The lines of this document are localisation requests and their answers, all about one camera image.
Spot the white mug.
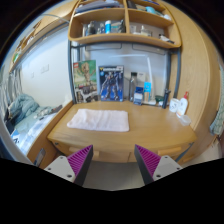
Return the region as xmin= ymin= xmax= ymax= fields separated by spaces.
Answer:
xmin=169 ymin=98 xmax=180 ymax=113

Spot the white desk lamp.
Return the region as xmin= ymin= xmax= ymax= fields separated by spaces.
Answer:
xmin=145 ymin=56 xmax=158 ymax=106

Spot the blue card tag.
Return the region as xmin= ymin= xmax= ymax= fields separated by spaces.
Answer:
xmin=144 ymin=82 xmax=152 ymax=93

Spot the bed with blue bedding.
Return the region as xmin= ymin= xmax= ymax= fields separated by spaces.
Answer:
xmin=4 ymin=94 xmax=62 ymax=155

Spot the white folded towel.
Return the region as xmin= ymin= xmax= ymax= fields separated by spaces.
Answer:
xmin=67 ymin=109 xmax=129 ymax=132

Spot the blue robot model box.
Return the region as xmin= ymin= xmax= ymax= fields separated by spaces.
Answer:
xmin=99 ymin=65 xmax=124 ymax=102

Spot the clear plastic container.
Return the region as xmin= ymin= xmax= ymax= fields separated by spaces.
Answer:
xmin=179 ymin=115 xmax=191 ymax=126

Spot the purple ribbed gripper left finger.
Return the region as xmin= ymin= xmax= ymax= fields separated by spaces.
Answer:
xmin=45 ymin=145 xmax=93 ymax=186

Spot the blue can on shelf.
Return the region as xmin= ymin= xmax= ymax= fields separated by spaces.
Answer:
xmin=105 ymin=20 xmax=112 ymax=34

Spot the white bottle red cap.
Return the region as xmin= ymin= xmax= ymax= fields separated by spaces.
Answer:
xmin=176 ymin=92 xmax=188 ymax=117

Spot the wooden desk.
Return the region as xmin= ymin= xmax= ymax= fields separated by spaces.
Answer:
xmin=48 ymin=101 xmax=197 ymax=163

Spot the green toy box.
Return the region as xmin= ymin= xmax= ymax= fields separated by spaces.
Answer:
xmin=73 ymin=60 xmax=98 ymax=103

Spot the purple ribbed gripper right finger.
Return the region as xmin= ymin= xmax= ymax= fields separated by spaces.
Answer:
xmin=134 ymin=145 xmax=182 ymax=185

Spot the wooden wall shelf unit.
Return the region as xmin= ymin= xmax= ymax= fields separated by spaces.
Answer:
xmin=68 ymin=0 xmax=182 ymax=49

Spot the small blue box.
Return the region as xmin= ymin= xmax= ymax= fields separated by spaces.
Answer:
xmin=133 ymin=87 xmax=143 ymax=105

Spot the clear bottle black cap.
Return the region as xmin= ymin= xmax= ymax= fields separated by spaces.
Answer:
xmin=129 ymin=72 xmax=137 ymax=102

